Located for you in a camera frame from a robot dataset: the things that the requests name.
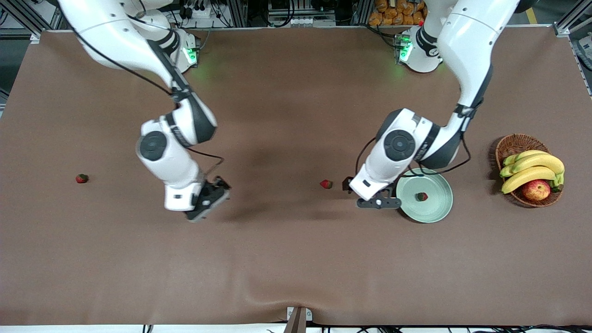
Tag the brown wicker basket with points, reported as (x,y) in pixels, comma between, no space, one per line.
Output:
(515,144)

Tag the aluminium frame beam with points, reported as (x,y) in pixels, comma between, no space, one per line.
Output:
(27,18)
(566,25)

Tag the metal table clamp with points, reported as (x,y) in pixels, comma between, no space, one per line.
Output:
(298,321)

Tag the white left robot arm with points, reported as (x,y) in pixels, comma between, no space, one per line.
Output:
(467,41)

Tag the pale green plate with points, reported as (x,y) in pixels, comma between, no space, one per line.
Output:
(434,208)

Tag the greenish yellow banana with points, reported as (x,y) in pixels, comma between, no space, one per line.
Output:
(518,156)

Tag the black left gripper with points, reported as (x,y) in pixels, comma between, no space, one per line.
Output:
(346,183)

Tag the white power strip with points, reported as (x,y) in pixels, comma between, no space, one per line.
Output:
(199,13)

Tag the red apple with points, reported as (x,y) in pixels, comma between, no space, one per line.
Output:
(535,190)

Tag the brown table cover mat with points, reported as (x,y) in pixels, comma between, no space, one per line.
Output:
(277,254)

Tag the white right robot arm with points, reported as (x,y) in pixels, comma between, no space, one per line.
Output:
(171,157)

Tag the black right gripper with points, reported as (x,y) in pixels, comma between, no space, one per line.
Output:
(217,184)

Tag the orange bread rolls pile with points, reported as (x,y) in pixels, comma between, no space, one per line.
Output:
(393,14)

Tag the white terminal block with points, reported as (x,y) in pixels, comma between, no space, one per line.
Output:
(301,21)

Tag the aluminium frame post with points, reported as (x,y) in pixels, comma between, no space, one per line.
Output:
(238,14)
(363,13)

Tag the red strawberry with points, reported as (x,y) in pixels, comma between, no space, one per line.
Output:
(326,184)
(422,196)
(82,178)

